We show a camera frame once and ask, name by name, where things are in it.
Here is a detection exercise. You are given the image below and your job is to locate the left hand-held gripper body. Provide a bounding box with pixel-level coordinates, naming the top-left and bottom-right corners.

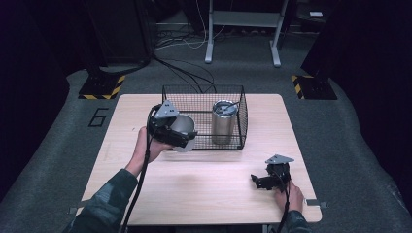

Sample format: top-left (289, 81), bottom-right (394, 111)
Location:
top-left (147, 99), bottom-right (183, 148)

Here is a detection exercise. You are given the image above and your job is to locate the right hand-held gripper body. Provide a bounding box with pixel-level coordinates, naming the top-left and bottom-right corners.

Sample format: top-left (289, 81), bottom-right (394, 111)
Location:
top-left (264, 153), bottom-right (295, 191)

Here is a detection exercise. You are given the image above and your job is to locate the metal mug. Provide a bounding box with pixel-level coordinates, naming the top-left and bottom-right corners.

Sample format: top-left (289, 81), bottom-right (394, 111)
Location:
top-left (169, 114), bottom-right (198, 153)

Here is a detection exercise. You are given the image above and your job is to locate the black wire basket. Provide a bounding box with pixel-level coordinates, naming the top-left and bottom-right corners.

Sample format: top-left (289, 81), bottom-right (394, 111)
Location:
top-left (160, 84), bottom-right (249, 151)

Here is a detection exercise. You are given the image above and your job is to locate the steel tumbler with lid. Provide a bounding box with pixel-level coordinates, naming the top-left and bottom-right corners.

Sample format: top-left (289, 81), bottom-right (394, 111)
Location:
top-left (211, 99), bottom-right (241, 146)

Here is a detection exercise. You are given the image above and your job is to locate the person's right hand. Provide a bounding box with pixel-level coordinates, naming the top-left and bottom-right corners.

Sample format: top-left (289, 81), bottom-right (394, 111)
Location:
top-left (273, 179), bottom-right (305, 215)

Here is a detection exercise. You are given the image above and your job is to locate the person's left hand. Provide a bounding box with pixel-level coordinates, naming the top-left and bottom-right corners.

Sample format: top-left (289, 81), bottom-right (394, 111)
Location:
top-left (124, 126), bottom-right (174, 178)

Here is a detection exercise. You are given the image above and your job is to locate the grey tape strip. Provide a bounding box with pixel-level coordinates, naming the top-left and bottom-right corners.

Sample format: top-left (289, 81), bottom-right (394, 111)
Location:
top-left (305, 198), bottom-right (328, 209)
top-left (68, 199), bottom-right (90, 216)

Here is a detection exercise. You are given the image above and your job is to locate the black base with hazard stripes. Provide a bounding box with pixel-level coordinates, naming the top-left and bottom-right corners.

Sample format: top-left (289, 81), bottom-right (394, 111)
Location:
top-left (290, 74), bottom-right (338, 101)
top-left (78, 73), bottom-right (126, 101)

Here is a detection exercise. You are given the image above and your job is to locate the black cabinet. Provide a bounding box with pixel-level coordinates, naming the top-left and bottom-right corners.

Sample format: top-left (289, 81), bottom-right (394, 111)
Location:
top-left (82, 0), bottom-right (154, 66)

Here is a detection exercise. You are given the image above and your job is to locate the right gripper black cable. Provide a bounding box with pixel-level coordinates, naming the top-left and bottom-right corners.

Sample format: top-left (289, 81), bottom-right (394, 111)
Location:
top-left (273, 164), bottom-right (292, 233)

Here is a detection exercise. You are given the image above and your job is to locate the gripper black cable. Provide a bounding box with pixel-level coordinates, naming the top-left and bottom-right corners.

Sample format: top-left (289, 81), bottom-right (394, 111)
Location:
top-left (119, 104), bottom-right (163, 233)
top-left (273, 164), bottom-right (292, 233)

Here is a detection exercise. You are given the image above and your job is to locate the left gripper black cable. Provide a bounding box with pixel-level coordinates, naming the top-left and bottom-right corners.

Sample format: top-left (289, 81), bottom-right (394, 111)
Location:
top-left (119, 104), bottom-right (163, 233)

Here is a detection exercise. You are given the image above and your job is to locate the bundle of floor cables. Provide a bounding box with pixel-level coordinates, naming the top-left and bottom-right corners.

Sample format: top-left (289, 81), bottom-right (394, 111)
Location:
top-left (152, 18), bottom-right (227, 95)

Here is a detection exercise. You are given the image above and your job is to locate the white metal stand frame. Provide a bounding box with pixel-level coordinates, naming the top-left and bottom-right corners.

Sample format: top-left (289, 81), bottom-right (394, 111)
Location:
top-left (204, 0), bottom-right (290, 68)

